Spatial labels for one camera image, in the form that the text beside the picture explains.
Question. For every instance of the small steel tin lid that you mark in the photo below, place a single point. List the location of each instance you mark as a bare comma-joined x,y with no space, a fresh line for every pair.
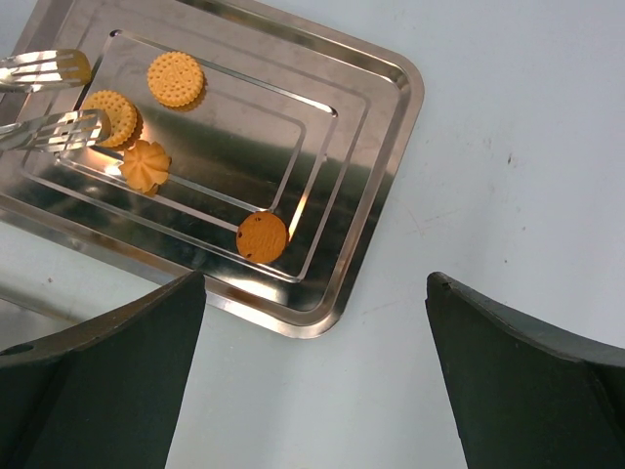
25,318

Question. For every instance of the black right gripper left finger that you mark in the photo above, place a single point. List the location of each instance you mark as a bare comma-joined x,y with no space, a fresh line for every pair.
107,392

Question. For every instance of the large steel baking tray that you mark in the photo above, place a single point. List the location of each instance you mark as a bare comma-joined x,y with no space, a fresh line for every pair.
294,118

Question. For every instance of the dotted orange sandwich cookie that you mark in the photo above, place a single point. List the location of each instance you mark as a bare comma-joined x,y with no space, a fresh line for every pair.
125,123
175,79

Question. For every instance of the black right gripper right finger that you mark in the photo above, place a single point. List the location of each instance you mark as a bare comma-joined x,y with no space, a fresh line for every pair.
525,393

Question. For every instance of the orange chocolate chip cookie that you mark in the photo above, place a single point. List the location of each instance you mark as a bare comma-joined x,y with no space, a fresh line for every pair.
261,237

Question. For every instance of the steel tongs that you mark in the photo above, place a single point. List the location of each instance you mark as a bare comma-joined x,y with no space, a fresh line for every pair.
49,70

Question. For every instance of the orange swirl flower cookie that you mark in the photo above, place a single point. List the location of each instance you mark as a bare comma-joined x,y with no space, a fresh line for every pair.
145,167

